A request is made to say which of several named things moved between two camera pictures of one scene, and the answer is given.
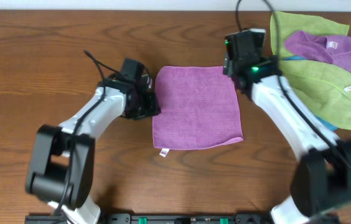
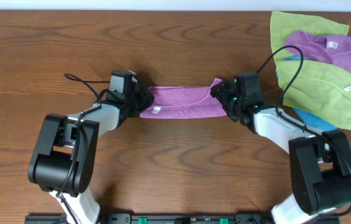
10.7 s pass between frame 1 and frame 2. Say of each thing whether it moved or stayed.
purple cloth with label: stayed
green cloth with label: stayed
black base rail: stayed
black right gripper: moved
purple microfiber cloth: moved
